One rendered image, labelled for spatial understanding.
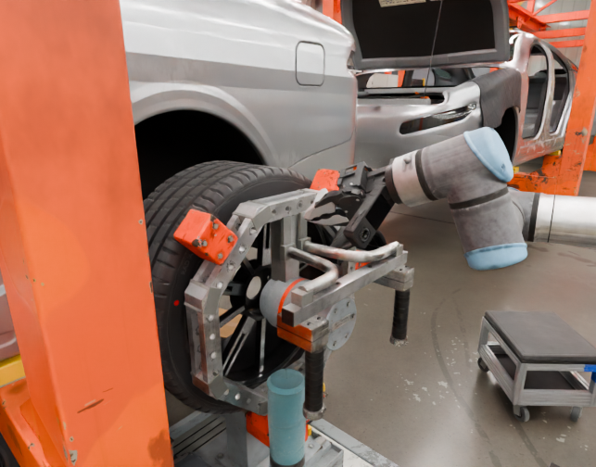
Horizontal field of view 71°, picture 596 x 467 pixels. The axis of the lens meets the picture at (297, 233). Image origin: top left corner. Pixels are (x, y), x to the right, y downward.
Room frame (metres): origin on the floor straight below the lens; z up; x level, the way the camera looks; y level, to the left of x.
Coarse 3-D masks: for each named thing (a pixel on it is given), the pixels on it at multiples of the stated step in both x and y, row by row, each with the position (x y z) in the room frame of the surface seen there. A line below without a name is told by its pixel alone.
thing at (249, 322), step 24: (264, 240) 1.01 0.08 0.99; (312, 240) 1.18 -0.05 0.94; (240, 264) 0.97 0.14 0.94; (264, 264) 1.01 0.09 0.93; (240, 288) 0.94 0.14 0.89; (240, 312) 0.94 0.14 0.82; (240, 336) 0.94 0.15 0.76; (264, 336) 1.00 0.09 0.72; (240, 360) 1.04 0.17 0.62; (264, 360) 1.04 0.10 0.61; (288, 360) 1.04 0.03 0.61; (240, 384) 0.91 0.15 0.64
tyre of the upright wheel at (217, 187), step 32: (224, 160) 1.15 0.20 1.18; (160, 192) 0.98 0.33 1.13; (192, 192) 0.92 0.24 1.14; (224, 192) 0.90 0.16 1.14; (256, 192) 0.96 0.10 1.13; (288, 192) 1.04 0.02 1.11; (160, 224) 0.88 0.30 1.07; (224, 224) 0.89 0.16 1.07; (160, 256) 0.81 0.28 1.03; (192, 256) 0.82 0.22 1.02; (160, 288) 0.77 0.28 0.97; (160, 320) 0.76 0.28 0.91; (160, 352) 0.76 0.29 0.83; (192, 384) 0.80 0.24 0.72; (256, 384) 0.95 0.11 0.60
